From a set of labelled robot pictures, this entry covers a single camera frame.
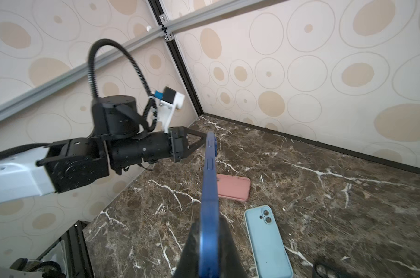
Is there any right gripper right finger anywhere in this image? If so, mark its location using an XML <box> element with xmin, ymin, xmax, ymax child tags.
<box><xmin>219</xmin><ymin>215</ymin><xmax>248</xmax><ymax>278</ymax></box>

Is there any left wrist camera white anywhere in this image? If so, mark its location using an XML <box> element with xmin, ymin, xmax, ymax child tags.
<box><xmin>154</xmin><ymin>87</ymin><xmax>185</xmax><ymax>134</ymax></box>

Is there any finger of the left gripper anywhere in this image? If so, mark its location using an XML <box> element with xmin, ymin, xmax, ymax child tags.
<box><xmin>182</xmin><ymin>127</ymin><xmax>206</xmax><ymax>159</ymax></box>

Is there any light blue phone case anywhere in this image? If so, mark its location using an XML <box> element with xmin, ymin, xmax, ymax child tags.
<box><xmin>244</xmin><ymin>205</ymin><xmax>293</xmax><ymax>278</ymax></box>

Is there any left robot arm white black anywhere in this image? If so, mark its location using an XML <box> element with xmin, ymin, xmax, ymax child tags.
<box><xmin>0</xmin><ymin>39</ymin><xmax>206</xmax><ymax>204</ymax></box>

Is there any black base frame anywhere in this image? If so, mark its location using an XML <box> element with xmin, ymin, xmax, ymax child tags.
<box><xmin>37</xmin><ymin>221</ymin><xmax>94</xmax><ymax>278</ymax></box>

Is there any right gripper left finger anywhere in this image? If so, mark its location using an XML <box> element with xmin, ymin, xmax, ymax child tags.
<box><xmin>173</xmin><ymin>220</ymin><xmax>200</xmax><ymax>278</ymax></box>

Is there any blue phone black screen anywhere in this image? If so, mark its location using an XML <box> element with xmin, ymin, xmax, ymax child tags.
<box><xmin>198</xmin><ymin>132</ymin><xmax>220</xmax><ymax>278</ymax></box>

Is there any horizontal aluminium rail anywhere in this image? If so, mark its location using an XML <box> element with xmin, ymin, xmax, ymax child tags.
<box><xmin>162</xmin><ymin>0</ymin><xmax>291</xmax><ymax>34</ymax></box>

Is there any diagonal aluminium rail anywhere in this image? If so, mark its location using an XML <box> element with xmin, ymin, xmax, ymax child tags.
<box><xmin>0</xmin><ymin>26</ymin><xmax>164</xmax><ymax>122</ymax></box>

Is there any black phone case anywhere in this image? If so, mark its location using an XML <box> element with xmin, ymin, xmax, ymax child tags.
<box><xmin>312</xmin><ymin>262</ymin><xmax>350</xmax><ymax>278</ymax></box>

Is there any pink phone case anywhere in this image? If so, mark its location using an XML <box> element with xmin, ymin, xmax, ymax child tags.
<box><xmin>217</xmin><ymin>174</ymin><xmax>251</xmax><ymax>202</ymax></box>

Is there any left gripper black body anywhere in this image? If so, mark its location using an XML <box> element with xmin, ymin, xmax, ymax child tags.
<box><xmin>169</xmin><ymin>126</ymin><xmax>191</xmax><ymax>163</ymax></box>

